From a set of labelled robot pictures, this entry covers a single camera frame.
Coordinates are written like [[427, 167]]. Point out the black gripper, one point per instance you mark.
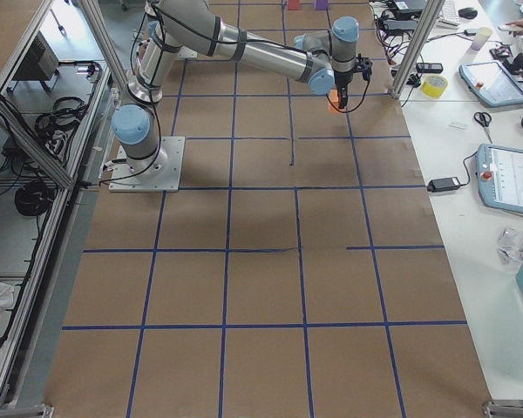
[[343, 81]]

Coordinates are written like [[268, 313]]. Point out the orange foam cube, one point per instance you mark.
[[333, 101]]

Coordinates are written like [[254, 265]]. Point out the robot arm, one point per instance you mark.
[[326, 61]]

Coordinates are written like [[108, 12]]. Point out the black remote control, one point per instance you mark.
[[429, 68]]

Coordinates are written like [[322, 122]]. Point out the purple foam cube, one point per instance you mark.
[[321, 4]]

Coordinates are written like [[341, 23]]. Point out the yellow tape roll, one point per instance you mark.
[[434, 86]]

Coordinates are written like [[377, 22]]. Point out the red foam cube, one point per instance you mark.
[[293, 4]]

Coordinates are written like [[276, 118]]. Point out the black power adapter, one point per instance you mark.
[[443, 184]]

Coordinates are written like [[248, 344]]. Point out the far teach pendant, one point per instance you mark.
[[492, 84]]

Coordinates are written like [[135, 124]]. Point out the teach pendant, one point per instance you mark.
[[500, 177], [492, 84]]

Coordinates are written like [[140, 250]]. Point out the paper cup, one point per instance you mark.
[[481, 36]]

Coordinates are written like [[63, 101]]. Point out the near teach pendant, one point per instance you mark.
[[500, 177]]

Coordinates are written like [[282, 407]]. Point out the aluminium frame post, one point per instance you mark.
[[425, 24]]

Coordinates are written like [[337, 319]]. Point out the black handled scissors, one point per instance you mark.
[[484, 119]]

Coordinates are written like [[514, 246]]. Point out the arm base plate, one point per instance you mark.
[[161, 172]]

